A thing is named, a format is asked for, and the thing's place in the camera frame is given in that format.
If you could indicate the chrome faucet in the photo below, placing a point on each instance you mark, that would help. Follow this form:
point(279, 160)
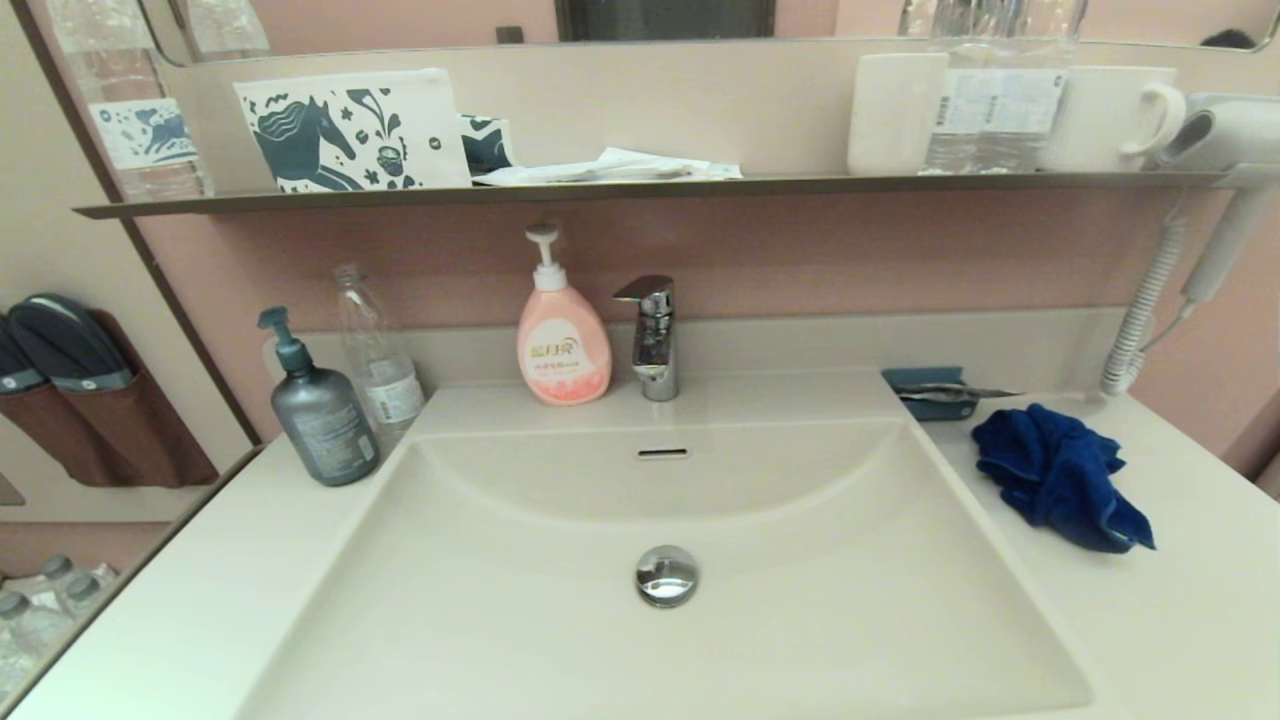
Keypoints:
point(655, 350)

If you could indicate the dark blue towel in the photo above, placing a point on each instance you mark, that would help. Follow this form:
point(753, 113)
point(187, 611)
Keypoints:
point(1060, 480)

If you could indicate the chrome sink drain stopper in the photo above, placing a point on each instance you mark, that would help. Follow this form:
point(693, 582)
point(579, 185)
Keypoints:
point(666, 577)

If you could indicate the white ceramic sink basin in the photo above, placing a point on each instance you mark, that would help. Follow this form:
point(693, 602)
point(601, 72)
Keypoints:
point(500, 600)

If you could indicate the pink hand soap pump bottle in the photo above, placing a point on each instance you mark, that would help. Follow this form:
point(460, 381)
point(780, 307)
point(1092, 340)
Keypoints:
point(563, 350)

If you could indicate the white plastic wrapped packets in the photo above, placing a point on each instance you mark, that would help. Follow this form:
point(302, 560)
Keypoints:
point(620, 165)

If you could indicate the small dark print pouch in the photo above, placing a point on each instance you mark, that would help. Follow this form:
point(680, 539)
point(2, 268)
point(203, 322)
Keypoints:
point(487, 145)

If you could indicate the empty clear plastic bottle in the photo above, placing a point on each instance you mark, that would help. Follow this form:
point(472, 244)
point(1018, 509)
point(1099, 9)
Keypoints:
point(376, 340)

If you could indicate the large white horse print pouch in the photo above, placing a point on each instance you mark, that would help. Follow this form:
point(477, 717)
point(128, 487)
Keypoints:
point(442, 150)

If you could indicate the blue soap tray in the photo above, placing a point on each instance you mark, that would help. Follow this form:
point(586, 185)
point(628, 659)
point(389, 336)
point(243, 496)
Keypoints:
point(935, 377)

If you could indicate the silver sachet packet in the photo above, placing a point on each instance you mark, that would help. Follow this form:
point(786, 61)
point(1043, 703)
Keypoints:
point(960, 393)

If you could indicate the grey pump bottle teal pump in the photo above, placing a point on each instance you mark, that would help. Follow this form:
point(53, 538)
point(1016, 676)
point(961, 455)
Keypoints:
point(321, 425)

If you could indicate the clear labelled water bottle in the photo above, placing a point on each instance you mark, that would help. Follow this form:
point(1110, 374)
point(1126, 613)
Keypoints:
point(965, 110)
point(1030, 110)

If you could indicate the brown slipper bag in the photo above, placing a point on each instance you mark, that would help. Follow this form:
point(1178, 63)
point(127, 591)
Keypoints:
point(140, 430)
point(50, 435)

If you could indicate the water bottle horse print label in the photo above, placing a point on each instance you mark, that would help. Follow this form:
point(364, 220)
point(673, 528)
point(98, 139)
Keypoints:
point(152, 140)

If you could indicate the grey slipper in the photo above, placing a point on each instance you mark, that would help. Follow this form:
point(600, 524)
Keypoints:
point(15, 360)
point(70, 345)

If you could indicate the clear capped water bottle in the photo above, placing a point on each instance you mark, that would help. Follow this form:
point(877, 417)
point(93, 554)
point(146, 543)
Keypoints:
point(56, 572)
point(84, 592)
point(15, 630)

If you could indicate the white hair dryer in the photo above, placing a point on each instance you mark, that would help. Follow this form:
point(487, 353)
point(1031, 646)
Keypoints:
point(1235, 130)

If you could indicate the grey metal wall shelf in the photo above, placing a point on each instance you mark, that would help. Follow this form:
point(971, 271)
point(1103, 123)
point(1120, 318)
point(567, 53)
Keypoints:
point(600, 190)

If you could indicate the wall mirror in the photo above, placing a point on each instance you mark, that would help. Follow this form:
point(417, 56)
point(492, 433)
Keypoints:
point(400, 20)

